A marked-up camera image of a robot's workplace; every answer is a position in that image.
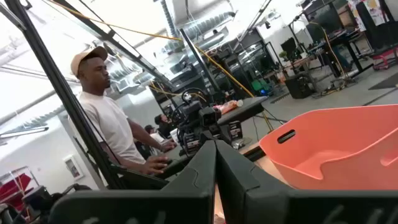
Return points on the red cart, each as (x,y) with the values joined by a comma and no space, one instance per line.
(385,59)

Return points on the person's hand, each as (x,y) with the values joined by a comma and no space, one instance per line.
(168,145)
(155,165)

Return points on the green bin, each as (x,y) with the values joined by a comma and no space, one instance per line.
(258,85)

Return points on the black computer tower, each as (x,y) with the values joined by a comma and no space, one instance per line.
(298,87)

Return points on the white wall cabinet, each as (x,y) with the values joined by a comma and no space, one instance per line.
(73,168)

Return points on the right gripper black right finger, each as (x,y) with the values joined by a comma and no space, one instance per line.
(280,208)

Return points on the black rig frame post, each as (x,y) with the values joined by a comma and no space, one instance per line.
(62,90)

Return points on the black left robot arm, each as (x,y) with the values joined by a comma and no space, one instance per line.
(192,124)

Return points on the orange snack packet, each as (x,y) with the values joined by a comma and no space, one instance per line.
(227,106)

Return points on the orange plastic basket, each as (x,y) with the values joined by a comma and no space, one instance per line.
(335,149)

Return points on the person's tan cap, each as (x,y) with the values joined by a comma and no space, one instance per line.
(82,59)

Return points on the black floor mat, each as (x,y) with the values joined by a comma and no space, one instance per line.
(387,82)

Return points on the black slanted frame post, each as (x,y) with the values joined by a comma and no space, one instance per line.
(199,59)

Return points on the black background table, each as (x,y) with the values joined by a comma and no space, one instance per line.
(248,107)

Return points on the black computer monitor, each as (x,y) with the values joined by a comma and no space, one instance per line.
(289,46)

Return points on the seated person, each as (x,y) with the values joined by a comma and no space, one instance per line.
(162,124)

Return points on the black desk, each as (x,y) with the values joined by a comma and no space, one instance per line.
(342,39)

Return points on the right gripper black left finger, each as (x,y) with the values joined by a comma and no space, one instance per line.
(174,205)

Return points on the black rig frame beam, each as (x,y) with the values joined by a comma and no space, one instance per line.
(124,46)

